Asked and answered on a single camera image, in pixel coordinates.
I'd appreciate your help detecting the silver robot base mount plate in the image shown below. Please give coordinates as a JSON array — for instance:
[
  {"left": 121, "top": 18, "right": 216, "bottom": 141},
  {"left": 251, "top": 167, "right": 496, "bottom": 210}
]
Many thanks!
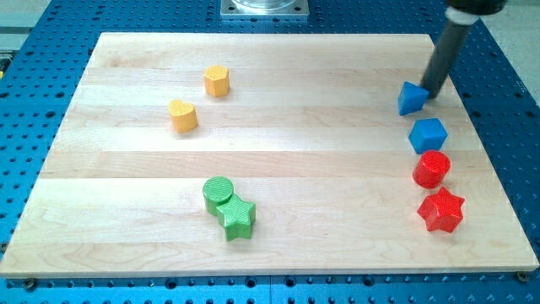
[{"left": 219, "top": 0, "right": 310, "bottom": 19}]

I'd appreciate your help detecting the red cylinder block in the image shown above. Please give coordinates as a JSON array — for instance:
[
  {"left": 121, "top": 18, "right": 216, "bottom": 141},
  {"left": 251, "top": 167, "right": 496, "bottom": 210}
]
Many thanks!
[{"left": 413, "top": 150, "right": 451, "bottom": 188}]

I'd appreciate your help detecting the green cylinder block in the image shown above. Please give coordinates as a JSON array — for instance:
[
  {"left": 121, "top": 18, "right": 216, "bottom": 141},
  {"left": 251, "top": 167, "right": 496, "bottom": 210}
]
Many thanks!
[{"left": 202, "top": 176, "right": 234, "bottom": 215}]

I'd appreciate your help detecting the blue cube block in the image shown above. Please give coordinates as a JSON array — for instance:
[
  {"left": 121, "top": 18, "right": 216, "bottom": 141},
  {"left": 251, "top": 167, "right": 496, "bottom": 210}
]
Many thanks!
[{"left": 408, "top": 118, "right": 448, "bottom": 155}]

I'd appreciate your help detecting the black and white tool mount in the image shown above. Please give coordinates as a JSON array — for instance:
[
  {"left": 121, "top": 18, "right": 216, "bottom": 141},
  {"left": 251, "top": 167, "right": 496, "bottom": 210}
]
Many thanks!
[{"left": 445, "top": 0, "right": 507, "bottom": 25}]

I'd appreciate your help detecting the red star block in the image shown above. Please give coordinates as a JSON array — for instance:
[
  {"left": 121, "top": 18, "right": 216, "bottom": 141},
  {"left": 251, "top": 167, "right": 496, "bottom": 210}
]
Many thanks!
[{"left": 417, "top": 187, "right": 465, "bottom": 233}]

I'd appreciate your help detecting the yellow hexagon block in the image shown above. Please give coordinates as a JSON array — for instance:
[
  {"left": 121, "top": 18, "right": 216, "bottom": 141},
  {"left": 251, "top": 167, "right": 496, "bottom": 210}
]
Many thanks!
[{"left": 203, "top": 65, "right": 230, "bottom": 97}]

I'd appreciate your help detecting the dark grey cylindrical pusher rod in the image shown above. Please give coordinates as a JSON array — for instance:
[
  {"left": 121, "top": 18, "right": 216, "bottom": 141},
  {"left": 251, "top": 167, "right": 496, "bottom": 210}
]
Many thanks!
[{"left": 420, "top": 20, "right": 473, "bottom": 99}]

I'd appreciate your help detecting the green star block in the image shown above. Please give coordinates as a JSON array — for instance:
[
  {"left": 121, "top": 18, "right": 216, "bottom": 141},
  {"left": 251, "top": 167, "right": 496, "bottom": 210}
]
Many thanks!
[{"left": 216, "top": 194, "right": 256, "bottom": 242}]

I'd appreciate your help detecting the light wooden board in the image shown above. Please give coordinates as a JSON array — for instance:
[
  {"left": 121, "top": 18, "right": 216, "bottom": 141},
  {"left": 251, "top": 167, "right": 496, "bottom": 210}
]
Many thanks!
[{"left": 1, "top": 32, "right": 538, "bottom": 278}]

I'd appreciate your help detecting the yellow heart block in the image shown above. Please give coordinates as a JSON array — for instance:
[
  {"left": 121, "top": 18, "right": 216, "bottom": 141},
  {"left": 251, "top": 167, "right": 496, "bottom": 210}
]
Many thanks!
[{"left": 168, "top": 100, "right": 198, "bottom": 133}]

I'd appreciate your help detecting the blue triangle block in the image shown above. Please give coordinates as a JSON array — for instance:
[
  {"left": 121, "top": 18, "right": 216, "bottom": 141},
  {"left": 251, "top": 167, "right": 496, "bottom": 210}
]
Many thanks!
[{"left": 397, "top": 82, "right": 429, "bottom": 116}]

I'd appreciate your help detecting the blue perforated metal base plate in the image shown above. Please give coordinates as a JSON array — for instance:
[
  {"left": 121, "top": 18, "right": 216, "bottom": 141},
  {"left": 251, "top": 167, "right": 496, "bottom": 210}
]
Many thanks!
[{"left": 1, "top": 1, "right": 539, "bottom": 303}]

